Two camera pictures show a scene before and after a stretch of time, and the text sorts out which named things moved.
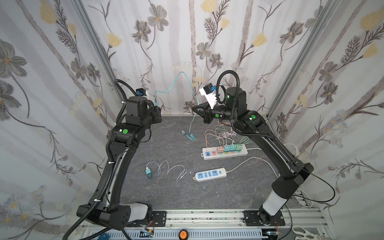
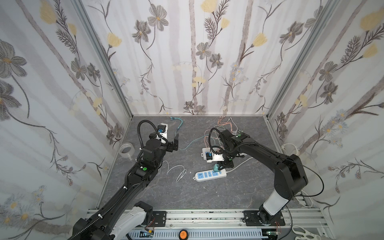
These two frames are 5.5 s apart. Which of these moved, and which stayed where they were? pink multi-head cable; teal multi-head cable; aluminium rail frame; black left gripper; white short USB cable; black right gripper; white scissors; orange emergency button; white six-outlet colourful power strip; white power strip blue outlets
Moved: black left gripper; black right gripper; pink multi-head cable; teal multi-head cable
Stayed: white power strip blue outlets; white six-outlet colourful power strip; white short USB cable; aluminium rail frame; orange emergency button; white scissors
